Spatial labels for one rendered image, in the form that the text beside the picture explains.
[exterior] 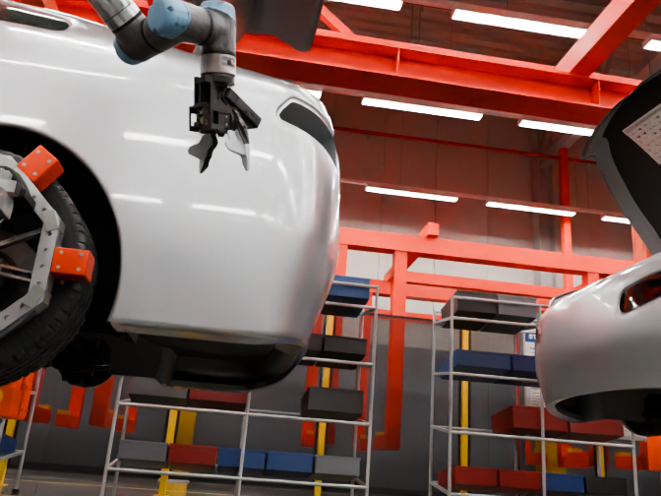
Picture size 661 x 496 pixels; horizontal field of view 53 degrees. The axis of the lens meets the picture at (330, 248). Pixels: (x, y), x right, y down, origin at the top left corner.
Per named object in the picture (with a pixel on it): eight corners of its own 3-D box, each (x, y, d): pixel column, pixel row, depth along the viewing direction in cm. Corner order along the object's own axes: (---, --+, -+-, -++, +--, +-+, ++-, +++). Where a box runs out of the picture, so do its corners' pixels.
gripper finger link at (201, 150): (176, 164, 145) (192, 128, 142) (198, 166, 150) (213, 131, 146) (184, 172, 144) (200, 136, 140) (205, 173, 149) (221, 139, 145)
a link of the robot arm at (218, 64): (219, 63, 146) (245, 58, 141) (219, 84, 146) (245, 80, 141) (192, 57, 140) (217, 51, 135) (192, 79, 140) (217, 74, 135)
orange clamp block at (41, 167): (40, 193, 183) (65, 171, 186) (32, 182, 175) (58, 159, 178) (22, 177, 183) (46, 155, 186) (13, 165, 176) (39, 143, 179)
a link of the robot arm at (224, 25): (188, 2, 139) (218, 13, 146) (189, 55, 139) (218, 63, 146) (213, -5, 134) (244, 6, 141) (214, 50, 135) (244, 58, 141)
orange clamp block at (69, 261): (55, 279, 176) (90, 282, 177) (48, 272, 169) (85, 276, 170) (61, 254, 179) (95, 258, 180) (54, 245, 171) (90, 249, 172)
